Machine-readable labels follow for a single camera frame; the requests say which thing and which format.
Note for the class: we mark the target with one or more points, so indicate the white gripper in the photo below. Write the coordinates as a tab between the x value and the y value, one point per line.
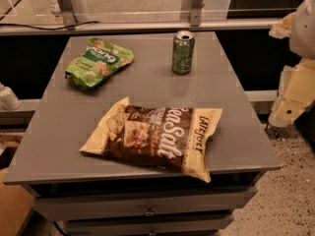
304	29

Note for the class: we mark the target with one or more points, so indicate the green soda can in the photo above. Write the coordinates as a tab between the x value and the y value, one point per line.
182	53

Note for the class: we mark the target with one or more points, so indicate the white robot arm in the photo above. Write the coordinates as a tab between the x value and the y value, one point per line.
299	27

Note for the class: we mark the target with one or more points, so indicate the brown sea salt chip bag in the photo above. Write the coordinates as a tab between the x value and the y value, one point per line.
167	137

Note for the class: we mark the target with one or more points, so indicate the green snack bag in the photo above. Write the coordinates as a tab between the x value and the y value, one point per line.
100	61

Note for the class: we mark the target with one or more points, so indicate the grey drawer cabinet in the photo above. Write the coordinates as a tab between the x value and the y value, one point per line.
93	195

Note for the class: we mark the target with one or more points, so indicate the white pipe at left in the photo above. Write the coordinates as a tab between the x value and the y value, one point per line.
8	98

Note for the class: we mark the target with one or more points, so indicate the cardboard box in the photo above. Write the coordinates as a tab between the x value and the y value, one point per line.
15	202

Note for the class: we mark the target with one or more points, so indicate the metal bracket post right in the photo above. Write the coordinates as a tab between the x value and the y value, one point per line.
196	7

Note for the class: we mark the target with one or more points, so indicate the metal bracket post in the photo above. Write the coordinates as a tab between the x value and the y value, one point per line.
196	7
67	13

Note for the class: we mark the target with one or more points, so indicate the metal bracket post left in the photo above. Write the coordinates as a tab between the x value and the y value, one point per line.
67	13

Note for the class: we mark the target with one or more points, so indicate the metal rail frame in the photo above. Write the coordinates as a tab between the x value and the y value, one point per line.
91	28

